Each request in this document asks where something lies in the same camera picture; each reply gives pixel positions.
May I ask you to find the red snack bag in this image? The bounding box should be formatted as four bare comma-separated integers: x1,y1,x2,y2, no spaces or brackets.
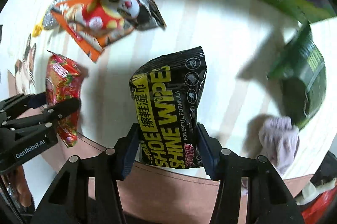
46,53,83,147

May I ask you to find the grey sock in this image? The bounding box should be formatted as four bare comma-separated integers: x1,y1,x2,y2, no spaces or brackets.
258,116,299,176

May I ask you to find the black shoe shine wipes pack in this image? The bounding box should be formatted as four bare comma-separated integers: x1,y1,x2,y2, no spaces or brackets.
129,47,207,169

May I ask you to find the orange panda snack bag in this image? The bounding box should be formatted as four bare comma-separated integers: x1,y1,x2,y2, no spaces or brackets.
51,0,166,62

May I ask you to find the green wipes pack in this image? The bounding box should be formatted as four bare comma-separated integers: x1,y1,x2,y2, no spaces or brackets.
267,23,327,129

